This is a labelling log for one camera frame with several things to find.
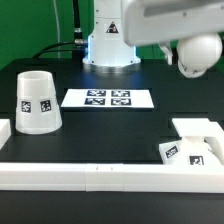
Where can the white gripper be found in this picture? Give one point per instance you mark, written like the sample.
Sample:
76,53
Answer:
146,22

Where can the white lamp bulb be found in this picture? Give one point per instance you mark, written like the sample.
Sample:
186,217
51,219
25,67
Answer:
198,54

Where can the white lamp base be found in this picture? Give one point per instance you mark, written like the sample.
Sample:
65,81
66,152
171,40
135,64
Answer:
194,147

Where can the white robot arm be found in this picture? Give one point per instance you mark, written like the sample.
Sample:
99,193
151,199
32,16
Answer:
121,26

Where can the white lamp shade cone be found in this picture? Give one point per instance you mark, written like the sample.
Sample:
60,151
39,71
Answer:
37,110

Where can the white marker sheet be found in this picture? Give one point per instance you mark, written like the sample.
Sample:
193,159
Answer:
108,98

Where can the white left fence block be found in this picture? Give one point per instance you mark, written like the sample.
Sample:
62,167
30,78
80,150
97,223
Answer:
5,131

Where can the white front fence bar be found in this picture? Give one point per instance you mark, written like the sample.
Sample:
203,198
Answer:
111,177

